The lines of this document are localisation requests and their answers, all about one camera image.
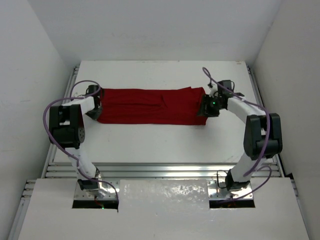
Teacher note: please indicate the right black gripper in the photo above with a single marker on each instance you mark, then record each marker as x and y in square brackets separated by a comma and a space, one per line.
[206, 110]

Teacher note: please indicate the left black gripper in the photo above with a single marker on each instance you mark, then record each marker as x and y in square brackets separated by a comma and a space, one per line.
[95, 112]

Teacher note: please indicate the red t shirt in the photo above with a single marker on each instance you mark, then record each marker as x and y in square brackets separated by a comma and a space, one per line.
[152, 106]

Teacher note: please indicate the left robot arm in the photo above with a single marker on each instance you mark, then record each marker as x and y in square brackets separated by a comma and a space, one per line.
[67, 131]

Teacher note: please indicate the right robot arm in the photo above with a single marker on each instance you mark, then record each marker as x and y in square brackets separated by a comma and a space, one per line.
[262, 134]

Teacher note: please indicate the white foam cover panel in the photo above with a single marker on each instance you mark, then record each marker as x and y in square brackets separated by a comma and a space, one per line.
[162, 210]

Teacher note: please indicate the aluminium frame rail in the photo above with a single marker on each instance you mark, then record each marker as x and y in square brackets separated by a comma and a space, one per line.
[53, 169]

